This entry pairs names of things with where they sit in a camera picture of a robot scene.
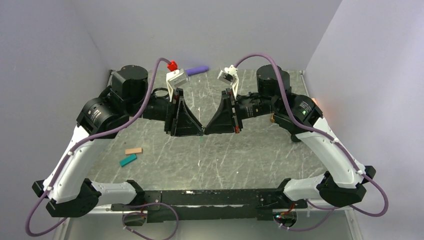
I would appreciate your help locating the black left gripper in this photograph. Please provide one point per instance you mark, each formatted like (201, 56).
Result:
(179, 120)

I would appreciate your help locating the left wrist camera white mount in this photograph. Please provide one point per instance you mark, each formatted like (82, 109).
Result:
(175, 78)

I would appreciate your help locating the tan wooden block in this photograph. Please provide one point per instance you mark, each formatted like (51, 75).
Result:
(131, 151)

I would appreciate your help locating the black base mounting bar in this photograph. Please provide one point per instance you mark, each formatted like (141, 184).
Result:
(214, 204)

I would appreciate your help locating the teal wooden block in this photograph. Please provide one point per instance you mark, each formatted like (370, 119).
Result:
(130, 158)

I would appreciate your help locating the purple flashlight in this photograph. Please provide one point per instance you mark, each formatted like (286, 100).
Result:
(197, 70)

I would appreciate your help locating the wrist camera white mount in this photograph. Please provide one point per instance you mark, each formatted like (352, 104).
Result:
(229, 75)
(175, 78)

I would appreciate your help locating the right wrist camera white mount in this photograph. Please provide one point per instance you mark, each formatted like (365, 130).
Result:
(229, 75)

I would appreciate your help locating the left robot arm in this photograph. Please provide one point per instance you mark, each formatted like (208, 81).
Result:
(129, 96)

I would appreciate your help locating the orange pink object at wall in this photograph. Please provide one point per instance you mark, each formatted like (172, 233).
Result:
(315, 101)

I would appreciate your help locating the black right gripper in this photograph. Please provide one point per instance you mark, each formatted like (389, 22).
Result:
(222, 121)

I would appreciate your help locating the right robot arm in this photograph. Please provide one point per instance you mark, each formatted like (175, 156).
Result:
(343, 183)

